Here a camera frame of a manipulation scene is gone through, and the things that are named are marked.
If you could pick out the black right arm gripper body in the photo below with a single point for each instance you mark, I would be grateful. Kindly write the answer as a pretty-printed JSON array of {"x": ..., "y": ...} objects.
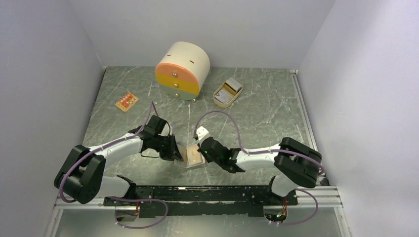
[{"x": 208, "y": 159}]

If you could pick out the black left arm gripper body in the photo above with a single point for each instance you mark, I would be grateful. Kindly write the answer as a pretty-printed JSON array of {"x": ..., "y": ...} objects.
[{"x": 164, "y": 144}]

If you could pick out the beige leather card holder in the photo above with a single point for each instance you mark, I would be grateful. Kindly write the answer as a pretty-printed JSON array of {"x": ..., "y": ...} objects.
[{"x": 191, "y": 157}]

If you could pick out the stack of cards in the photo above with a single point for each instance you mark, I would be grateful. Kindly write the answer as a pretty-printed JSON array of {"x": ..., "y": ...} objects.
[{"x": 228, "y": 91}]

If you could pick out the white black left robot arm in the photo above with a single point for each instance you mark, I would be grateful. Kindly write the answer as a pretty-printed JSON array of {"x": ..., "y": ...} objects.
[{"x": 81, "y": 177}]

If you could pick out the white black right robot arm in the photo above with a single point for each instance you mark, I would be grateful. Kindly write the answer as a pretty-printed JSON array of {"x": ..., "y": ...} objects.
[{"x": 298, "y": 164}]

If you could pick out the beige oval card tray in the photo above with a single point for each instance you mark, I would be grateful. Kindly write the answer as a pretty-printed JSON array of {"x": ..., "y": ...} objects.
[{"x": 227, "y": 93}]

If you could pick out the orange patterned card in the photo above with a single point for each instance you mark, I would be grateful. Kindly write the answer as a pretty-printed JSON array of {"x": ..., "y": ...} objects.
[{"x": 126, "y": 101}]

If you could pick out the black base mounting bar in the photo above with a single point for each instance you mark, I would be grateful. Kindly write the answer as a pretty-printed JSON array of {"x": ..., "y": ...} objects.
[{"x": 152, "y": 201}]

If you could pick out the round pastel drawer cabinet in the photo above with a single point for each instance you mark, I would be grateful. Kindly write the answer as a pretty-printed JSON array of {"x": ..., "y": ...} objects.
[{"x": 183, "y": 70}]

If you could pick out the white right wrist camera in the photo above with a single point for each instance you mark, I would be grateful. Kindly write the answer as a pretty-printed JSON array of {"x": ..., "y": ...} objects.
[{"x": 201, "y": 134}]

